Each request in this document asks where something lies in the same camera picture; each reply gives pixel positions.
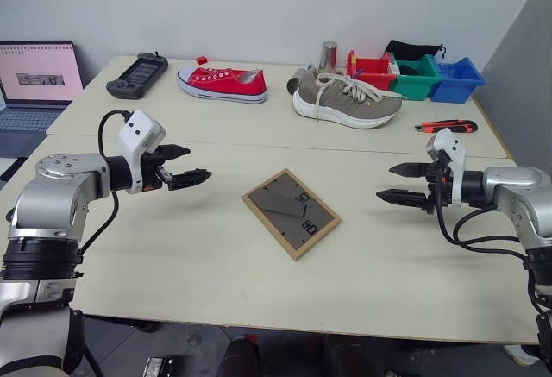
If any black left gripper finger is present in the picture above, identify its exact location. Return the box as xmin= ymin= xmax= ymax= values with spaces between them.
xmin=166 ymin=168 xmax=214 ymax=192
xmin=156 ymin=144 xmax=192 ymax=162

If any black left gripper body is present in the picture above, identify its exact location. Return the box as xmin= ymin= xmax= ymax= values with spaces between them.
xmin=140 ymin=148 xmax=174 ymax=193

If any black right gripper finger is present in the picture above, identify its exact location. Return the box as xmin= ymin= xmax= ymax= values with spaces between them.
xmin=388 ymin=161 xmax=432 ymax=179
xmin=375 ymin=187 xmax=431 ymax=211

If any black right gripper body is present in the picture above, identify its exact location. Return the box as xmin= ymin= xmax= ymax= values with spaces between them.
xmin=423 ymin=156 xmax=453 ymax=216

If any red and black utility knife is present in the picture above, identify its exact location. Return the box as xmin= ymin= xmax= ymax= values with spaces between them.
xmin=414 ymin=119 xmax=480 ymax=135

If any red canvas sneaker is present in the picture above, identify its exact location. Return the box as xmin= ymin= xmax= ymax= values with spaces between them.
xmin=175 ymin=66 xmax=269 ymax=105

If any green plastic bin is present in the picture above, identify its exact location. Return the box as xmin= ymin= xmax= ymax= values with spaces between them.
xmin=390 ymin=53 xmax=442 ymax=103

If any black handheld game console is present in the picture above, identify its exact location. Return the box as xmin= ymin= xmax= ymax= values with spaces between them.
xmin=105 ymin=51 xmax=170 ymax=101

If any khaki sneaker with white sole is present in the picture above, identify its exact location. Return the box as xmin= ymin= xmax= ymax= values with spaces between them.
xmin=292 ymin=68 xmax=404 ymax=130

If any blue plastic bin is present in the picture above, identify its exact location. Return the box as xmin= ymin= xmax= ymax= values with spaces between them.
xmin=428 ymin=57 xmax=486 ymax=104

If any red plastic bin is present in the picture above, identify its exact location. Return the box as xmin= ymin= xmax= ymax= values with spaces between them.
xmin=344 ymin=50 xmax=401 ymax=91

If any lying silver metal can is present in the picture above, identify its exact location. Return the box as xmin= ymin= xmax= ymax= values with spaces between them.
xmin=285 ymin=68 xmax=308 ymax=96

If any upright silver metal can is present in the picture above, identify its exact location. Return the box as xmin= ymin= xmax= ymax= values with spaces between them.
xmin=318 ymin=41 xmax=339 ymax=72

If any grey laptop with pink screen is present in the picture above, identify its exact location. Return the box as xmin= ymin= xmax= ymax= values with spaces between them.
xmin=0 ymin=40 xmax=85 ymax=160

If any white object under table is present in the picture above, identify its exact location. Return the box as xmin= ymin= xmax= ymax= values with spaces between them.
xmin=503 ymin=343 xmax=543 ymax=368

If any dark rounded shape with red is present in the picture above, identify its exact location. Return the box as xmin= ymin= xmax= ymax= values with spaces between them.
xmin=215 ymin=335 xmax=262 ymax=377

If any black box with grey panel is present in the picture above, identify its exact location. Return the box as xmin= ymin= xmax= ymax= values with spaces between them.
xmin=143 ymin=354 xmax=191 ymax=377

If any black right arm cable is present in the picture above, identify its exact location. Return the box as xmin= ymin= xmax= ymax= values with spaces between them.
xmin=434 ymin=168 xmax=530 ymax=261

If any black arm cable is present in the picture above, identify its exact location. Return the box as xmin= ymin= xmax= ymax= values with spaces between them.
xmin=434 ymin=168 xmax=530 ymax=261
xmin=79 ymin=110 xmax=132 ymax=254

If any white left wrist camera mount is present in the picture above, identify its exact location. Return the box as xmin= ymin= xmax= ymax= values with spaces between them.
xmin=117 ymin=109 xmax=167 ymax=196

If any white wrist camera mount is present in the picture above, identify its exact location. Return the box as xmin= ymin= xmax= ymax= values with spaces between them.
xmin=425 ymin=128 xmax=467 ymax=205
xmin=117 ymin=109 xmax=167 ymax=196

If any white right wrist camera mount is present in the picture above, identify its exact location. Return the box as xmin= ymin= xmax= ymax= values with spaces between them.
xmin=425 ymin=128 xmax=467 ymax=205

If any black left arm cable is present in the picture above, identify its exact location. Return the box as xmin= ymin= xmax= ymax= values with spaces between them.
xmin=79 ymin=110 xmax=132 ymax=254

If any wooden framed grey board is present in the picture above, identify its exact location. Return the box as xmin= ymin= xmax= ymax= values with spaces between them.
xmin=241 ymin=168 xmax=343 ymax=262

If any black drawstring pouch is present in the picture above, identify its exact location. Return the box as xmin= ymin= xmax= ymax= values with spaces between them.
xmin=383 ymin=39 xmax=446 ymax=63

